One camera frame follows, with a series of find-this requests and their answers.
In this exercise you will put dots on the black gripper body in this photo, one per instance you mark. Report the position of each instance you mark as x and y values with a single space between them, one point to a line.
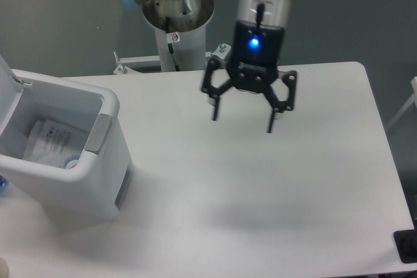
254 57

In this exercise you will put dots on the clear plastic water bottle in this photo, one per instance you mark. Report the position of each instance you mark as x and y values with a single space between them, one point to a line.
71 161

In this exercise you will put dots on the white plastic wrapper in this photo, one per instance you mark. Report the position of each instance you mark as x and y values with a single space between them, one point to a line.
51 142

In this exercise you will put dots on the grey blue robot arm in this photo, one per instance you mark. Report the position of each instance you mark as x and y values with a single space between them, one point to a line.
216 80

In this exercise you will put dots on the white trash can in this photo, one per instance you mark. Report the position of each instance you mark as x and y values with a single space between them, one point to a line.
95 186

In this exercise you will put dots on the black device at table edge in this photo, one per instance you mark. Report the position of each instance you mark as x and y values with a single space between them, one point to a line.
405 241

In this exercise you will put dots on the blue object at left edge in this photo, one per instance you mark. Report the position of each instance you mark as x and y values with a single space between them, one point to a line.
3 184

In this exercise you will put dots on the beige object bottom left corner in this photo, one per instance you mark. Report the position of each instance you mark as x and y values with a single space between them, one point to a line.
4 270

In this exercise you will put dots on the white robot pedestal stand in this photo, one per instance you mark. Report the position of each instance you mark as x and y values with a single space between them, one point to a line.
180 31

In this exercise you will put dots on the white frame at right edge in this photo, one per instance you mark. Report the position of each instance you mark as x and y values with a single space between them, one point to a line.
408 108

